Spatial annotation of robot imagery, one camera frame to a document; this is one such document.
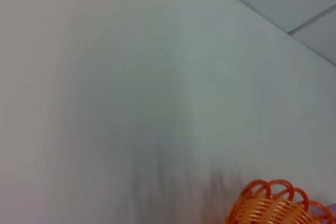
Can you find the orange woven plastic basket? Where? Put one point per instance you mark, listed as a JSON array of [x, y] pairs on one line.
[[273, 211]]

